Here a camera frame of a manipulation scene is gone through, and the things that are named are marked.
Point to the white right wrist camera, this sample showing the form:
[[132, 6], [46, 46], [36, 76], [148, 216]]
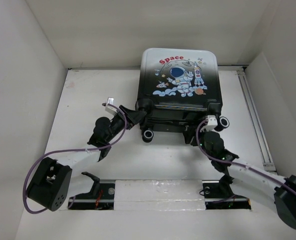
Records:
[[211, 123]]

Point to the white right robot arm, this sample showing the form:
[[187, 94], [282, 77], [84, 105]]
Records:
[[276, 192]]

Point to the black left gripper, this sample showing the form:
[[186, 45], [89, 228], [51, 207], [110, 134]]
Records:
[[133, 116]]

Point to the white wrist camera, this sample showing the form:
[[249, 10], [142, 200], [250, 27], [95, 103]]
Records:
[[211, 123], [109, 106]]

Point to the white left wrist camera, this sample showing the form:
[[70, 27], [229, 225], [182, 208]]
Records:
[[109, 106]]

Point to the black white astronaut suitcase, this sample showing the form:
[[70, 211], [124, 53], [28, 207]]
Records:
[[178, 87]]

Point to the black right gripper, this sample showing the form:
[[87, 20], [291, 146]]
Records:
[[188, 134]]

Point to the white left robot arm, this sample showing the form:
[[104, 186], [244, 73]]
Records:
[[61, 174]]

